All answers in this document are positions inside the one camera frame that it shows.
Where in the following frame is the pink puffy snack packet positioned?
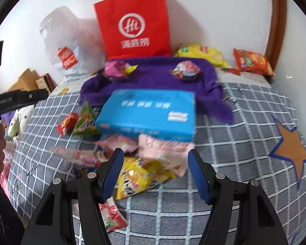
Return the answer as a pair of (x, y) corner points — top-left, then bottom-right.
(170, 60), (201, 81)

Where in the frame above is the pink cloth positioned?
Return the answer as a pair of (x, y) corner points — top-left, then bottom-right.
(0, 135), (19, 199)

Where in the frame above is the green snack packet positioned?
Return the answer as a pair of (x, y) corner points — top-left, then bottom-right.
(73, 99), (101, 136)

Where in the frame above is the small yellow snack packet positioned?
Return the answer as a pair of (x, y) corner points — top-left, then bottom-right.
(124, 64), (138, 75)

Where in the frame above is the pale pink snack packet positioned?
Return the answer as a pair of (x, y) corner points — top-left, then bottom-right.
(138, 134), (195, 178)

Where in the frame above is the long pink snack packet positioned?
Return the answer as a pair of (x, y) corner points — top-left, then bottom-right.
(50, 145), (105, 169)

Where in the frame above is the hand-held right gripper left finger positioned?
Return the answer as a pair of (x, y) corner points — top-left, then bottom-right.
(20, 147), (124, 245)

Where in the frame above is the orange chips bag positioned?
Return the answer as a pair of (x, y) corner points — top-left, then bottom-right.
(233, 48), (274, 76)

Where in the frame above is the brown cardboard box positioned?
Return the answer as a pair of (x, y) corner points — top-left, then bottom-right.
(5, 68), (40, 92)

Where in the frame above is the yellow chips bag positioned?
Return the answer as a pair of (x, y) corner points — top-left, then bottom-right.
(174, 44), (228, 68)

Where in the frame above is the wooden bed frame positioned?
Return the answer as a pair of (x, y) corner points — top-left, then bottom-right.
(264, 0), (287, 76)

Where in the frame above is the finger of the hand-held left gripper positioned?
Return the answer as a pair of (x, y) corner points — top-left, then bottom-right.
(20, 89), (49, 107)

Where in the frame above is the red white fruit packet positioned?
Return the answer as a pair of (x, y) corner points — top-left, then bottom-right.
(98, 196), (128, 233)

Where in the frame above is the grey checked bedsheet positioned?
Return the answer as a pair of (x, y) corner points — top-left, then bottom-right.
(9, 78), (306, 245)

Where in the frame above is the white spotted cloth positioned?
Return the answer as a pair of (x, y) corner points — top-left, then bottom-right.
(6, 105), (35, 141)

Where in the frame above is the small red snack packet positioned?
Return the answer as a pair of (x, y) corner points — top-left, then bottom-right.
(57, 112), (79, 136)

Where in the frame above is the printed paper sheet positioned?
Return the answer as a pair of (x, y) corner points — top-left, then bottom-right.
(215, 66), (272, 85)
(51, 78), (83, 97)

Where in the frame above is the red paper bag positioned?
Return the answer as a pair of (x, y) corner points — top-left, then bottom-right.
(93, 0), (172, 60)

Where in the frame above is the yellow cartoon snack packet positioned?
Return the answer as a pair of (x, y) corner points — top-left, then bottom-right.
(115, 156), (177, 200)

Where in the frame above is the magenta snack packet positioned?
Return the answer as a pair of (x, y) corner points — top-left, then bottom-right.
(103, 61), (128, 81)

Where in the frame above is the white plastic bag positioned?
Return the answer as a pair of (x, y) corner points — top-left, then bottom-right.
(39, 5), (106, 82)

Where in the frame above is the patterned gold box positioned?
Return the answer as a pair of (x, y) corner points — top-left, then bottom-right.
(35, 73), (58, 95)

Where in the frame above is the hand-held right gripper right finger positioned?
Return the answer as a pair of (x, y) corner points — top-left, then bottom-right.
(188, 149), (288, 245)

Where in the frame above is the dark clothing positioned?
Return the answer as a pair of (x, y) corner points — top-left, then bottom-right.
(0, 179), (24, 245)

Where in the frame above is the blue cardboard box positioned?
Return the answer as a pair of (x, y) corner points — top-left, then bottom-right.
(95, 89), (197, 142)

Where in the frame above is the purple towel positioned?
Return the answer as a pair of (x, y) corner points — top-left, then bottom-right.
(80, 57), (234, 124)

